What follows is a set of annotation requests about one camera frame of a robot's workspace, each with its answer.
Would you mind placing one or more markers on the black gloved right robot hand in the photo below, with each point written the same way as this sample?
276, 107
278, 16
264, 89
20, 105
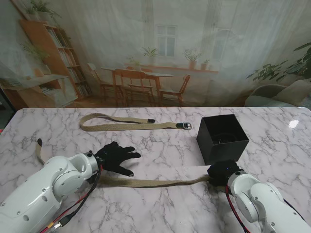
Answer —
223, 171

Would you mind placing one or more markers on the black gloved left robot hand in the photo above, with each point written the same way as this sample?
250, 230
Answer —
114, 157

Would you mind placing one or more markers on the black square storage box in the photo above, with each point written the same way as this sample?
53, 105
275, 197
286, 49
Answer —
223, 153

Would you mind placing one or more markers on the black woven belt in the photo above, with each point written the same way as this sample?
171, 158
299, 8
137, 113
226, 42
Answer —
224, 138

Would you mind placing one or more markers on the beige woven belt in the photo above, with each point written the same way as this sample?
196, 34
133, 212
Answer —
150, 183

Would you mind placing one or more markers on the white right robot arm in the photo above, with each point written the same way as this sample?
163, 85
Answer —
262, 204

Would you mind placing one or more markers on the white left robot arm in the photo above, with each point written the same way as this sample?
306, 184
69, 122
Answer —
48, 189

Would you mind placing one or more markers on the beige woven belt looped end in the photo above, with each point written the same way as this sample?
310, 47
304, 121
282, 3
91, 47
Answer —
145, 126

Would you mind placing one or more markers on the printed room scene backdrop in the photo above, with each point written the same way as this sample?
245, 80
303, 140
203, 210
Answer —
155, 36

